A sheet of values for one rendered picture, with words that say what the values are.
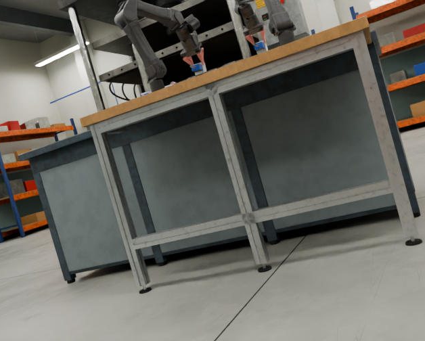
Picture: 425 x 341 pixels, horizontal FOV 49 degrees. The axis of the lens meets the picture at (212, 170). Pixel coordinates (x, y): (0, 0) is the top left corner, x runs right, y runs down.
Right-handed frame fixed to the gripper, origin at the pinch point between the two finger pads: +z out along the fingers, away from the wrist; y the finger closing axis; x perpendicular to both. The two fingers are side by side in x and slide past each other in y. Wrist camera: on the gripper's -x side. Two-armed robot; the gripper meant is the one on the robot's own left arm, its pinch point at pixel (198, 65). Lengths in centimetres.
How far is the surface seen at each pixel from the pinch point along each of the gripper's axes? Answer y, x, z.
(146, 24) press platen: 62, -98, -6
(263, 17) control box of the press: -18, -89, 16
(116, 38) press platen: 89, -97, -4
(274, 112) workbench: -31.8, 19.6, 26.1
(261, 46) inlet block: -30.8, -7.0, 3.8
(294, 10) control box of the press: -38, -89, 18
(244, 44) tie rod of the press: -5, -71, 22
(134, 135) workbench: 43.0, 16.1, 19.1
